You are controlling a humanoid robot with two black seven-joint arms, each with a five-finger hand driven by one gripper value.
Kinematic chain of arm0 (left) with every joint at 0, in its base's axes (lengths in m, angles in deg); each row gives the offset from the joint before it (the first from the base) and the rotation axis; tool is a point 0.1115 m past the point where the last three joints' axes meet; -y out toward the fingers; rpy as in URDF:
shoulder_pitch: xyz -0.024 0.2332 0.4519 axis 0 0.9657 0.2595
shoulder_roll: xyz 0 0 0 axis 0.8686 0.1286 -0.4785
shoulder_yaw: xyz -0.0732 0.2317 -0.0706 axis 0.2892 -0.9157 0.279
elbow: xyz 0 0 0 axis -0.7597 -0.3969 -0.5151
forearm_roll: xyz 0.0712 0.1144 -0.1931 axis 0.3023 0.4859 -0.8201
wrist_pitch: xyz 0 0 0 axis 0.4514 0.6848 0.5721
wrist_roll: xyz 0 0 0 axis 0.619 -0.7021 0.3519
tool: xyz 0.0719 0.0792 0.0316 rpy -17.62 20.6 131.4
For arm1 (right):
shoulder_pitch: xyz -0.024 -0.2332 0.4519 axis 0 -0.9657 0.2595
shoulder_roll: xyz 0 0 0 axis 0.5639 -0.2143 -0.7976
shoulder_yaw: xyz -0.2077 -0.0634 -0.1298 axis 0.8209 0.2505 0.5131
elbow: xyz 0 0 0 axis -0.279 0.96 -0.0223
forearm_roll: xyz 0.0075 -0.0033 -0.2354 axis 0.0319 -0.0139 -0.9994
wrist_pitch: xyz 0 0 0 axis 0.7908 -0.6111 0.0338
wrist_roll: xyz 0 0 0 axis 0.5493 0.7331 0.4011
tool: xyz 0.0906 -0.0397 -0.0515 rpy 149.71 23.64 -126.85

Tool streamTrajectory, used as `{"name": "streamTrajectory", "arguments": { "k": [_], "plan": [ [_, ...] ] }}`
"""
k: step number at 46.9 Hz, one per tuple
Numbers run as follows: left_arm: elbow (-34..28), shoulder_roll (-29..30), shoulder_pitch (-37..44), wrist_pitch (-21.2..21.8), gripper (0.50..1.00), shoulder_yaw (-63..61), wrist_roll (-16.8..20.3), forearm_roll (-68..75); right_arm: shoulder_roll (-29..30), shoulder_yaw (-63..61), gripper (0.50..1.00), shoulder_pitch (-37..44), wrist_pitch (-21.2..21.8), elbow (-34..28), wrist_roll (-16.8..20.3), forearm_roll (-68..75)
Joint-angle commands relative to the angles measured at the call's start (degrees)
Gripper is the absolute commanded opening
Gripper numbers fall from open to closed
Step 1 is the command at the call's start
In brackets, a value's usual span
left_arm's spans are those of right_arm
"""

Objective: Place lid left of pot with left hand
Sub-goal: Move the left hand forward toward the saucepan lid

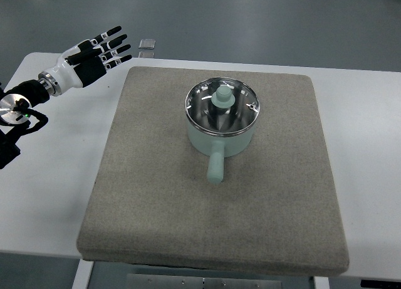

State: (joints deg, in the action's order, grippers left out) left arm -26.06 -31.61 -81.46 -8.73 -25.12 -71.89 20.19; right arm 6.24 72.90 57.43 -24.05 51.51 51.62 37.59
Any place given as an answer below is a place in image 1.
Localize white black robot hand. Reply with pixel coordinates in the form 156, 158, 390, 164
38, 26, 132, 97

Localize glass lid with green knob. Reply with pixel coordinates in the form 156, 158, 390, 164
185, 77, 260, 137

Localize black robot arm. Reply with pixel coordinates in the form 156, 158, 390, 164
1, 80, 54, 169

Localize mint green steel pot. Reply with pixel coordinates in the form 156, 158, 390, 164
186, 117, 258, 184

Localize metal floor plate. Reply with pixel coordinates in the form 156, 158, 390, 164
138, 38, 155, 50

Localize beige fabric mat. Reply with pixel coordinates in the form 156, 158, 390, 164
76, 66, 349, 276

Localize metal bracket plate under table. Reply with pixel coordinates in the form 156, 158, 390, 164
126, 274, 283, 289

